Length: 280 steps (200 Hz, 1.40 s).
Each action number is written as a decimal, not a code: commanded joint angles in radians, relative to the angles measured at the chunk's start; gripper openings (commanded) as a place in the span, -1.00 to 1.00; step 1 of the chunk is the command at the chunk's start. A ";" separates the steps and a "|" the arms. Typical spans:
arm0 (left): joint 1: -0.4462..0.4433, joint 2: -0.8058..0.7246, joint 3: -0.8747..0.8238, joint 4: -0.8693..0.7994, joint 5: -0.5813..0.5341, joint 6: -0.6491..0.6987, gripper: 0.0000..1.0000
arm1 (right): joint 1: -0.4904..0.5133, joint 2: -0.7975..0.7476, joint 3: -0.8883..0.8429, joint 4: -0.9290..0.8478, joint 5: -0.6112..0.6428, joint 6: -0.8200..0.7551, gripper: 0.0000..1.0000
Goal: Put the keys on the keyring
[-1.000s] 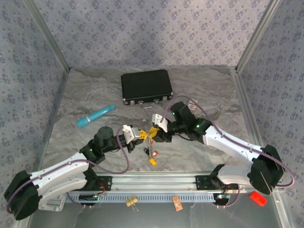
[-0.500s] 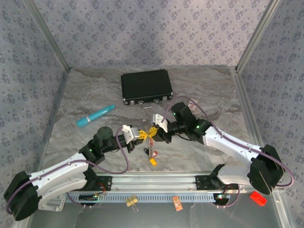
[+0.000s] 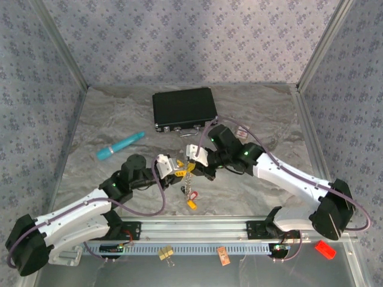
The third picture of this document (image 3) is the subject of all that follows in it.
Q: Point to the right circuit board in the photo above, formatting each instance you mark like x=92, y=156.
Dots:
x=279, y=248

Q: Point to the red plastic block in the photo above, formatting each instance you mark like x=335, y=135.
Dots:
x=325, y=249

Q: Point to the left circuit board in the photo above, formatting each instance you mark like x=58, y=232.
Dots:
x=112, y=248

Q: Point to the beige binder clip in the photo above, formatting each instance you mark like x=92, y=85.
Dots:
x=164, y=253

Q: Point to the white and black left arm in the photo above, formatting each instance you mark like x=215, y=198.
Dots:
x=83, y=227

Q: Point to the circuit board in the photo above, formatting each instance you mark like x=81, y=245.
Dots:
x=112, y=248
x=279, y=248

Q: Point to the teal pen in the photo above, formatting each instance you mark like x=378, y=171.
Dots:
x=119, y=146

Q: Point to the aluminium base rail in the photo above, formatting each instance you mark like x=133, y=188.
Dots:
x=194, y=228

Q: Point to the orange paper tag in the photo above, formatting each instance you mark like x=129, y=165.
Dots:
x=223, y=255

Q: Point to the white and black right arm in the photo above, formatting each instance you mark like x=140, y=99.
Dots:
x=281, y=180

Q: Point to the black carry case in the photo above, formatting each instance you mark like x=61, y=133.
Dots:
x=184, y=107

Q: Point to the yellow key tag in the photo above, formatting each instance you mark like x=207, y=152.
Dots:
x=192, y=205

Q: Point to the aluminium frame bar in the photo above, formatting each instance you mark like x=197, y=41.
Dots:
x=60, y=45
x=317, y=149
x=68, y=143
x=326, y=45

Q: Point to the small red white card packet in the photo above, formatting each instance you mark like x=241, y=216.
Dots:
x=243, y=133

